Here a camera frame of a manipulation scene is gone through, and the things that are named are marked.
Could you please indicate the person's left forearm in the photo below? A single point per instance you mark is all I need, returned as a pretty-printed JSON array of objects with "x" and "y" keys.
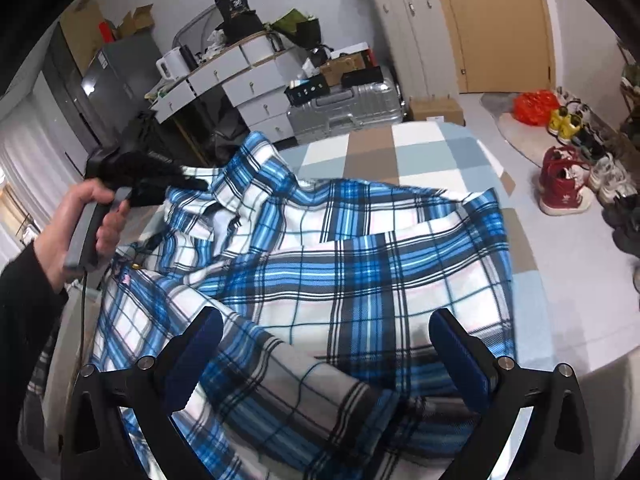
[{"x": 25, "y": 320}]

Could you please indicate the white electric kettle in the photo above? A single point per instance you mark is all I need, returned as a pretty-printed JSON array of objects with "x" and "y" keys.
[{"x": 170, "y": 64}]

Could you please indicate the grey round rug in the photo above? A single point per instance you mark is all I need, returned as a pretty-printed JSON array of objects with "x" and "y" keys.
[{"x": 520, "y": 140}]

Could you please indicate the grey refrigerator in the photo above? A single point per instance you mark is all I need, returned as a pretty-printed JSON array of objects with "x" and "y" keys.
[{"x": 122, "y": 80}]

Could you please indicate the red box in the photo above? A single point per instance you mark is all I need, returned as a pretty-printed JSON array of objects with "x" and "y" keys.
[{"x": 107, "y": 31}]

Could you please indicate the tall dark glass cabinet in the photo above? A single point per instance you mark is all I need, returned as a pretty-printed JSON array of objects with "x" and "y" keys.
[{"x": 65, "y": 85}]

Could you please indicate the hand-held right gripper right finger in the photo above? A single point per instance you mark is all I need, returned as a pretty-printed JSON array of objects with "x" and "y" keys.
[{"x": 460, "y": 360}]

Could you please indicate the black open box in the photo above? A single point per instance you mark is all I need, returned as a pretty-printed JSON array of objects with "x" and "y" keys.
[{"x": 306, "y": 91}]

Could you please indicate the black thermos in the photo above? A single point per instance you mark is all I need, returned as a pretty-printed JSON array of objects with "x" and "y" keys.
[{"x": 189, "y": 59}]

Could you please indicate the row of assorted shoes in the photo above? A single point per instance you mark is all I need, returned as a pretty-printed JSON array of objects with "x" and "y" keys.
[{"x": 562, "y": 185}]

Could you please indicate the person's left hand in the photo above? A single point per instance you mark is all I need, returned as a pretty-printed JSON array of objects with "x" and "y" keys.
[{"x": 57, "y": 240}]

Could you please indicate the blue white plaid shirt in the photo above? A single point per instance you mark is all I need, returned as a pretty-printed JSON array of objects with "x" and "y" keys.
[{"x": 350, "y": 270}]

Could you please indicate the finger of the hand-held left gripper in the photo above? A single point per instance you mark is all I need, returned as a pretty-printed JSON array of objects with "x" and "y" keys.
[{"x": 172, "y": 184}]

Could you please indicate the white hard-shell suitcase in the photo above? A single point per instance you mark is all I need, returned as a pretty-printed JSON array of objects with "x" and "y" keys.
[{"x": 410, "y": 45}]

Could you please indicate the metal folding bed frame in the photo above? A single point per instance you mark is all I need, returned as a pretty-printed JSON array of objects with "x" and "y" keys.
[{"x": 192, "y": 27}]

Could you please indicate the flat black box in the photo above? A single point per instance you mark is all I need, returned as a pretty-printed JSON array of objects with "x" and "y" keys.
[{"x": 362, "y": 78}]

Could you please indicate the black paper bag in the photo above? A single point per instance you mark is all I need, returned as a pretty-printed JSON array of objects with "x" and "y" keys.
[{"x": 237, "y": 17}]

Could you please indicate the checkered tablecloth table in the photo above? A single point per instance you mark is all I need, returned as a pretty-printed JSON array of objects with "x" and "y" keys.
[{"x": 425, "y": 145}]

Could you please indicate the orange plastic bag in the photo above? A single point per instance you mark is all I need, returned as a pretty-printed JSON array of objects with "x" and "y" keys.
[{"x": 536, "y": 107}]

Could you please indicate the silver aluminium suitcase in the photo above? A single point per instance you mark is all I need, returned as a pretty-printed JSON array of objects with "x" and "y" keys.
[{"x": 345, "y": 110}]

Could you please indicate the closed cardboard box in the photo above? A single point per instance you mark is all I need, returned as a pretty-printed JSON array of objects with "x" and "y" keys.
[{"x": 435, "y": 111}]

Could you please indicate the wooden door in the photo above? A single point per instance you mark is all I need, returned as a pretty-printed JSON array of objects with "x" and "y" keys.
[{"x": 500, "y": 25}]

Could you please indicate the white drawer desk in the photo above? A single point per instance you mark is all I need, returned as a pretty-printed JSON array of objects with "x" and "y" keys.
[{"x": 250, "y": 82}]

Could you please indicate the open cardboard box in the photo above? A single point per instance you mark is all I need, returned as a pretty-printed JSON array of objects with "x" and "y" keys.
[{"x": 136, "y": 21}]

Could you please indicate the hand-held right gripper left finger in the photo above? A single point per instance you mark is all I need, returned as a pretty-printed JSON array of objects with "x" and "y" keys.
[{"x": 195, "y": 355}]

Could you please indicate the small cardboard box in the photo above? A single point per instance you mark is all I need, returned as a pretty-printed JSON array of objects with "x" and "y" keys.
[{"x": 337, "y": 71}]

